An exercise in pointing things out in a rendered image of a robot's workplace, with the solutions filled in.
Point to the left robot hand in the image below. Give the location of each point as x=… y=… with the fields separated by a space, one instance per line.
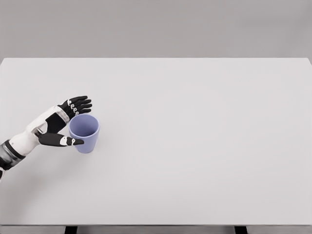
x=54 y=123

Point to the lavender plastic cup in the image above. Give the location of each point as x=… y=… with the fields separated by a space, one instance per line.
x=85 y=136

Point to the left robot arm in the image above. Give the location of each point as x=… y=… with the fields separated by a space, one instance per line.
x=20 y=143

